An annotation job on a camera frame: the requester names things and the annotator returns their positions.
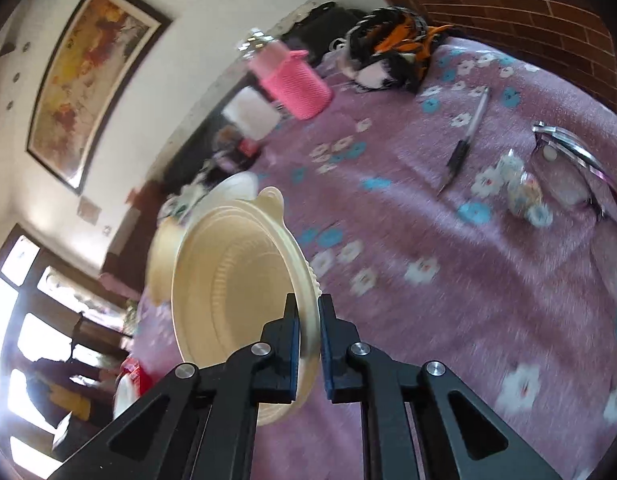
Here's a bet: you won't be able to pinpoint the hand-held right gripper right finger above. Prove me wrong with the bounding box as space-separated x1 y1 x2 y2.
318 294 561 480

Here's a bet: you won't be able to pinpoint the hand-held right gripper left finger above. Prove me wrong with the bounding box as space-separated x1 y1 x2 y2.
48 292 302 480

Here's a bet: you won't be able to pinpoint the cream plastic bowl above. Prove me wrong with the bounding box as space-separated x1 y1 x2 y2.
147 200 199 306
171 186 321 427

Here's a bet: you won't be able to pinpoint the red glass plate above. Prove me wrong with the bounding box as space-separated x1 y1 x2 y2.
116 355 154 401

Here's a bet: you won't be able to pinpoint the purple floral tablecloth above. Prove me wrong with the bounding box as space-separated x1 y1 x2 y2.
133 35 617 480

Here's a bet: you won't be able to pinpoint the wooden glass door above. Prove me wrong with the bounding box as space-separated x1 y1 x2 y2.
0 225 134 466

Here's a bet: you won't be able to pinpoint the white plastic jar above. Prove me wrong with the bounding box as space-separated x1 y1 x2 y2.
223 85 282 142

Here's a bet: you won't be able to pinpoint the black silver pen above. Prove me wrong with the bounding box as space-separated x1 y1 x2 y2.
437 87 490 196

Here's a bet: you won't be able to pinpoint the pink knit-sleeve bottle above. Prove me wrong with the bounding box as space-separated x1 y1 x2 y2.
241 30 334 121

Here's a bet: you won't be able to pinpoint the black orange white fabric bag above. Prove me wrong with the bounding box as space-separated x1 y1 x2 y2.
338 6 451 95

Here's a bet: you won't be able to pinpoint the eyeglasses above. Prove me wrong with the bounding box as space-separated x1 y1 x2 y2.
532 121 614 221

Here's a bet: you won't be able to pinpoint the brown wall plaque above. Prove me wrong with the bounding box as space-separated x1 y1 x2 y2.
78 197 102 223

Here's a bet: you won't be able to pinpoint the framed wall painting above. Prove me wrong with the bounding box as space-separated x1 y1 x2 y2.
27 0 172 195

